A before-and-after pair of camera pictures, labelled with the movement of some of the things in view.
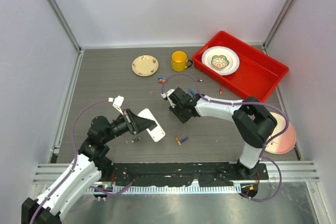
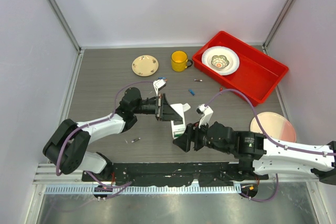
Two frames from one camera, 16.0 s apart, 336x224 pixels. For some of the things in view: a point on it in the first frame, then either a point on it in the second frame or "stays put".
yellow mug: x=179 y=61 stays put
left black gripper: x=135 y=123 → x=165 y=113
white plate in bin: x=223 y=60 stays put
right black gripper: x=182 y=119 → x=192 y=134
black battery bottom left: x=133 y=140 stays put
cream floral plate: x=145 y=65 stays put
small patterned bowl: x=219 y=61 stays put
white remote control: x=156 y=133 → x=178 y=126
